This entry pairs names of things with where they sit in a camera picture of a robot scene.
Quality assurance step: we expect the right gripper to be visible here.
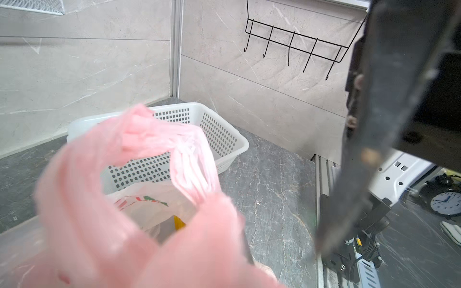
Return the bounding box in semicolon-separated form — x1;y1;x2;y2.
315;1;461;254

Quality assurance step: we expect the white plastic basket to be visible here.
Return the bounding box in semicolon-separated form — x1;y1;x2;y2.
66;102;250;195

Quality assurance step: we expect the yellow-green banana bunch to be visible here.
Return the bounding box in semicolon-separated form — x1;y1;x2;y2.
174;216;186;231

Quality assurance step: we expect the plain pink plastic bag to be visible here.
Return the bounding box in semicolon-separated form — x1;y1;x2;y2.
1;104;280;288

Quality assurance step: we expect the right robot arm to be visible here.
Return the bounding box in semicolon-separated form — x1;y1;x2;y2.
315;1;461;256

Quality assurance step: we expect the white analog clock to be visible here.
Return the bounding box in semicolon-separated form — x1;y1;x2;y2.
430;192;461;216

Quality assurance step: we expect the black wire hook rack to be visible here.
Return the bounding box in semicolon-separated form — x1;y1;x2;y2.
243;1;368;80

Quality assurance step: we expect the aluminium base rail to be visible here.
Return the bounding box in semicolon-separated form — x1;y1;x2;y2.
314;154;382;288

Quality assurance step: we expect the white wire wall basket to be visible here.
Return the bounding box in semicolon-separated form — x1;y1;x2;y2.
1;0;66;16

